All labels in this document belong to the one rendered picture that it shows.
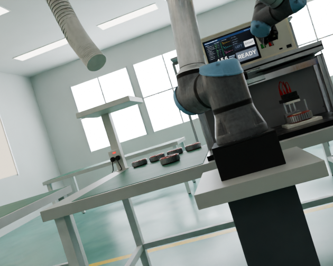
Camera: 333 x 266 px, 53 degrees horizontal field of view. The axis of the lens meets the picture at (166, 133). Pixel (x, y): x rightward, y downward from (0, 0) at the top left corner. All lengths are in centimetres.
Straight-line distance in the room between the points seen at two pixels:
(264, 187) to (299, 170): 9
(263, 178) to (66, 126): 825
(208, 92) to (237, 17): 739
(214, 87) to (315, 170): 33
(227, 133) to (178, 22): 40
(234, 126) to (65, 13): 213
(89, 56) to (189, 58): 157
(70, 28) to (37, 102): 663
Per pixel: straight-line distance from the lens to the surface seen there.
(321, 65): 178
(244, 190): 85
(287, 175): 85
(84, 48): 263
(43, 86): 924
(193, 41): 110
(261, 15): 135
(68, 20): 281
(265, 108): 188
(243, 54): 178
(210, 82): 95
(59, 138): 903
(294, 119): 161
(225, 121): 93
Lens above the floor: 92
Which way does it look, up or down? level
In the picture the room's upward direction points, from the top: 17 degrees counter-clockwise
